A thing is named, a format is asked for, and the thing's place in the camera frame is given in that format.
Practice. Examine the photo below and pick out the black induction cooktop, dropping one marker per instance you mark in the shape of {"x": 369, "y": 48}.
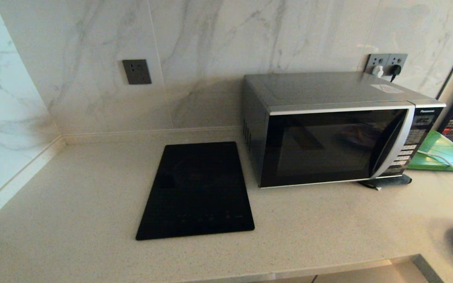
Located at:
{"x": 195, "y": 190}

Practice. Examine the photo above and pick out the green cutting board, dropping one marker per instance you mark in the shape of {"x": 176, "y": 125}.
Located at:
{"x": 442, "y": 150}

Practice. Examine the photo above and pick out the silver microwave oven body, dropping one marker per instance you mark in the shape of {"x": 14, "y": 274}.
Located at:
{"x": 321, "y": 88}

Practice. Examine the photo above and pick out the black glass microwave door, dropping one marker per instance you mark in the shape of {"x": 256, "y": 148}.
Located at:
{"x": 321, "y": 148}

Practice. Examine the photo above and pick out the white power plug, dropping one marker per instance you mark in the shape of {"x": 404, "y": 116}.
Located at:
{"x": 377, "y": 71}

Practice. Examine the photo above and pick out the dark grey single wall socket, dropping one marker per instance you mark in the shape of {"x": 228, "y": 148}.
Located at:
{"x": 137, "y": 72}

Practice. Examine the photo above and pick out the beige cabinet front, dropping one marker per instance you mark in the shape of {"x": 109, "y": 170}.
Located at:
{"x": 368, "y": 274}

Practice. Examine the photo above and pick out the black mat under microwave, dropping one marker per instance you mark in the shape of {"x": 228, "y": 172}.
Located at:
{"x": 391, "y": 181}

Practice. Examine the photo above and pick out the black power plug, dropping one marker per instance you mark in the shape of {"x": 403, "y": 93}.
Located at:
{"x": 395, "y": 70}

